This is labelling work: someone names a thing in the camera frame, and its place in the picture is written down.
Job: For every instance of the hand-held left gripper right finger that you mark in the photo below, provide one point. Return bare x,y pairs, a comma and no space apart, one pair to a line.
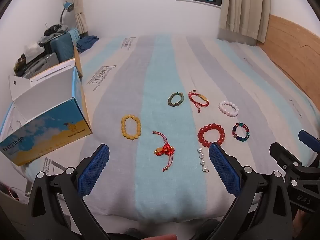
225,171

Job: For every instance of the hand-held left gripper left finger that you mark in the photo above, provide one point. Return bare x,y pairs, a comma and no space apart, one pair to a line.
92,171

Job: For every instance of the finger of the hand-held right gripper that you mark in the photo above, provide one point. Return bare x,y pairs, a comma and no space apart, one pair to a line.
308,138
282,155

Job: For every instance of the blue and yellow cardboard box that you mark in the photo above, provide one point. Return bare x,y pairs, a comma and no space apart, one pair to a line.
50,130

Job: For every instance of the person's left hand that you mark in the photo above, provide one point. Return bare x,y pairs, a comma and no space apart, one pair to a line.
160,237

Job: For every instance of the striped bed sheet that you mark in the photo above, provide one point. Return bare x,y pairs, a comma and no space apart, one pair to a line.
155,80

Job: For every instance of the silver suitcase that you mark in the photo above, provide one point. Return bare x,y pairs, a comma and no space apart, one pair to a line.
42,64

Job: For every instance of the teal suitcase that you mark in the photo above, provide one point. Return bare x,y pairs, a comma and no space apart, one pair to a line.
62,47

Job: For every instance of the blue clothes heap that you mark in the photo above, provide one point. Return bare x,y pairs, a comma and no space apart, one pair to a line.
86,43

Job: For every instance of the clutter pile with plastic bag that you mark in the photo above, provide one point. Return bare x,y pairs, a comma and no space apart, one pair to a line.
31,50

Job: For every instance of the wide beige curtain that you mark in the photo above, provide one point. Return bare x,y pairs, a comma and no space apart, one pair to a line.
242,10

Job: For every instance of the dark gear pile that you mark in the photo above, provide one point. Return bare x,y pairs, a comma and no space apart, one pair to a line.
53,29

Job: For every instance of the blue desk lamp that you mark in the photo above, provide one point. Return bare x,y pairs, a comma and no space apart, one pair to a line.
68,6

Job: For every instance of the narrow beige curtain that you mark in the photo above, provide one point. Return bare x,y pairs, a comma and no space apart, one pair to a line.
78,5

